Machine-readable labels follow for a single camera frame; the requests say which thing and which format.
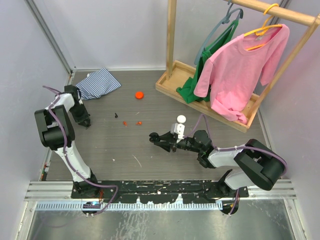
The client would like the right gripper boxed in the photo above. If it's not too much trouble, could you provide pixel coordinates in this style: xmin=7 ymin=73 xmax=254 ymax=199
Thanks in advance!
xmin=154 ymin=130 xmax=203 ymax=154

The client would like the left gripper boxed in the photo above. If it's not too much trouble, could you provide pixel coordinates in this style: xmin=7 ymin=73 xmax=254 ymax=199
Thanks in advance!
xmin=69 ymin=103 xmax=91 ymax=127

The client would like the white earbud charging case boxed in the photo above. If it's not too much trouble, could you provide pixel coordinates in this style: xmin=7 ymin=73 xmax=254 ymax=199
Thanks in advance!
xmin=176 ymin=115 xmax=187 ymax=124

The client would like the orange earbud charging case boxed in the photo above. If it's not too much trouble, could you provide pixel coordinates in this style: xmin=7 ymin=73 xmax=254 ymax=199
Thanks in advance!
xmin=135 ymin=91 xmax=144 ymax=100

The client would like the wooden clothes rack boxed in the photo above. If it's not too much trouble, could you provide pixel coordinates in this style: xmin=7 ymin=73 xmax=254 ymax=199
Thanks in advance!
xmin=155 ymin=0 xmax=320 ymax=133

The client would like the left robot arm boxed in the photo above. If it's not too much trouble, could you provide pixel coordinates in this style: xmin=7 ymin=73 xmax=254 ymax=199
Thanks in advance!
xmin=34 ymin=85 xmax=100 ymax=198

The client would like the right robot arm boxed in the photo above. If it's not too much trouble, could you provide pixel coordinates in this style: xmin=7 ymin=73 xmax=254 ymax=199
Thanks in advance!
xmin=149 ymin=130 xmax=288 ymax=197

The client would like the blue striped cloth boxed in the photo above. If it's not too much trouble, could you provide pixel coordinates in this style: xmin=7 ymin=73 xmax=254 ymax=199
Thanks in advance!
xmin=75 ymin=67 xmax=122 ymax=100

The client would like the green garment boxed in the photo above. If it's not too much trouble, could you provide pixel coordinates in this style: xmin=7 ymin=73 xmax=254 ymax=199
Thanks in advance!
xmin=176 ymin=19 xmax=239 ymax=104

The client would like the pink t-shirt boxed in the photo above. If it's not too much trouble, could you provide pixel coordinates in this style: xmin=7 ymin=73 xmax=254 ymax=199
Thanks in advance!
xmin=193 ymin=24 xmax=290 ymax=124

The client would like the grey hanger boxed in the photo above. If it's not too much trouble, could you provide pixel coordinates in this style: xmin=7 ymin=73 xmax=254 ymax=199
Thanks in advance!
xmin=194 ymin=2 xmax=244 ymax=65

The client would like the yellow hanger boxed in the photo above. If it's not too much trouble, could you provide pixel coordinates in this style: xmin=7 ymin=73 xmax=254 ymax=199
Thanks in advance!
xmin=243 ymin=3 xmax=282 ymax=40

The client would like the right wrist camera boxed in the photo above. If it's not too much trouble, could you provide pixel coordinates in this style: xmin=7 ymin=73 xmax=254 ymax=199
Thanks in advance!
xmin=170 ymin=123 xmax=185 ymax=143

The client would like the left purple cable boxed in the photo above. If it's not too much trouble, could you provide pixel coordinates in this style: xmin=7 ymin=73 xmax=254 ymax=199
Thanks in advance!
xmin=42 ymin=85 xmax=119 ymax=217

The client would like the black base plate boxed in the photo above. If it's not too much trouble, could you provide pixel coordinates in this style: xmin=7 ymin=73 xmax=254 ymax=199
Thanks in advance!
xmin=70 ymin=179 xmax=249 ymax=204

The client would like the white slotted cable duct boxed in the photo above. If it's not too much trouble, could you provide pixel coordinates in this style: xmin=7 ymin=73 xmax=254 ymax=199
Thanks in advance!
xmin=35 ymin=200 xmax=223 ymax=211

